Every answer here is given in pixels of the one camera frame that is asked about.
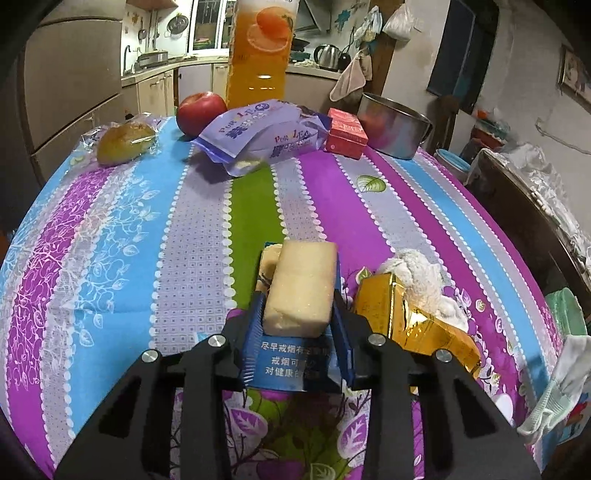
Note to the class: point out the wrapped bread bun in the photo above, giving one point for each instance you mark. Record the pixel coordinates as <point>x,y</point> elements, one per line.
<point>123,141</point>

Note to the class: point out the red apple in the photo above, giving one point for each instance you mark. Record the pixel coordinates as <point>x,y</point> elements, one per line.
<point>201,113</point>

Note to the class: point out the kitchen counter with cabinets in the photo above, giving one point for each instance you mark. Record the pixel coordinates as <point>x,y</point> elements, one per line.
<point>157,87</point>

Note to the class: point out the blue plastic basin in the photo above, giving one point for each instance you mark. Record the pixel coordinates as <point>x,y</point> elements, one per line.
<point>455,164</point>

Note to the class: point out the dark window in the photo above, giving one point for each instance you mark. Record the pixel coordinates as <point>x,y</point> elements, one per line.
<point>455,55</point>

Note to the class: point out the beige foam block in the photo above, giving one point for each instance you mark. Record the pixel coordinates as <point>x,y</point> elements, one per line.
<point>302,286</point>

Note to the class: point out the red plastic basin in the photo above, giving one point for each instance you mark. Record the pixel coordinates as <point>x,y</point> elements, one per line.
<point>487,136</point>

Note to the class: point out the white cloth with green trim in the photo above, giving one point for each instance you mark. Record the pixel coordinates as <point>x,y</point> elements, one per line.
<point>561,392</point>

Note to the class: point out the metal pot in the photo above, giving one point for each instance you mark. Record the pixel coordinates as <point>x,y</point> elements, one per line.
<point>397,127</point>

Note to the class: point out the hanging white plastic bag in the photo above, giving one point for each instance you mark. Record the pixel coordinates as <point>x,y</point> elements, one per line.
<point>399,23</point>

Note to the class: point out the metal electric kettle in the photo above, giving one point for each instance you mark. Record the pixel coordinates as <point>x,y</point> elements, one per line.
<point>327,56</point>

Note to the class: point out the dark wooden table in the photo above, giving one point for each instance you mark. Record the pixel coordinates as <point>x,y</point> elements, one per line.
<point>517,203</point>

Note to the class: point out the hanging beige cloth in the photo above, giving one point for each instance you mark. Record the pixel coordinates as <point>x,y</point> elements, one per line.
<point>351,81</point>

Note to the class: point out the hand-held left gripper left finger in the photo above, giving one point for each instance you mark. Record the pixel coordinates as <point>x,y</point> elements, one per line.
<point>251,344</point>

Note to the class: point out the beige refrigerator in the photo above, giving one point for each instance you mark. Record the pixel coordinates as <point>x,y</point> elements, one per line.
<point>74,83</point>

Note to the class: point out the crumpled white tissue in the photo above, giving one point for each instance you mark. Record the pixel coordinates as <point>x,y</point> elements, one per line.
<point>427,281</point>

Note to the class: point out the pile of clear plastic sheets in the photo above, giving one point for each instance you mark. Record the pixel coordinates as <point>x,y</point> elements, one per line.
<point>549,180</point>

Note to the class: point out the red cardboard box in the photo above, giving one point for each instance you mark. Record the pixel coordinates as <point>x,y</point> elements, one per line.
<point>345,134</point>

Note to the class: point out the purple snack packet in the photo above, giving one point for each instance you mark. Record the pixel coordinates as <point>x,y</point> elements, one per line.
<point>263,134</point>

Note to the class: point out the blue cigarette pack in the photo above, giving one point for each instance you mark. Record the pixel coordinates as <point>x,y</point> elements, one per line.
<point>288,364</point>

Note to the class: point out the wooden post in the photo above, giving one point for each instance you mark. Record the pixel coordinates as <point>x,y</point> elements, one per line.
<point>385,60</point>

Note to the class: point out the crumpled gold box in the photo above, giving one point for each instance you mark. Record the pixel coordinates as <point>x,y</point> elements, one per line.
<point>392,309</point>

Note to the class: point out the orange juice bottle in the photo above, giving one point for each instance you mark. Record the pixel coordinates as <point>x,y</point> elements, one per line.
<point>261,46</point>

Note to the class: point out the green plastic basin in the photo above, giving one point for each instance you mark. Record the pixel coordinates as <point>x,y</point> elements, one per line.
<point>565,314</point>

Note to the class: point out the framed wall picture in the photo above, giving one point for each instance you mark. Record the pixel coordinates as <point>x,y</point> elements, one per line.
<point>576,74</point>

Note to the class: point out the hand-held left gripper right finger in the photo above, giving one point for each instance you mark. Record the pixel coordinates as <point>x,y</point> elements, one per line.
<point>344,344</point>

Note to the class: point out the striped floral tablecloth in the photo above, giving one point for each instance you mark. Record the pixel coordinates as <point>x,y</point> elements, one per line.
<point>138,254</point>

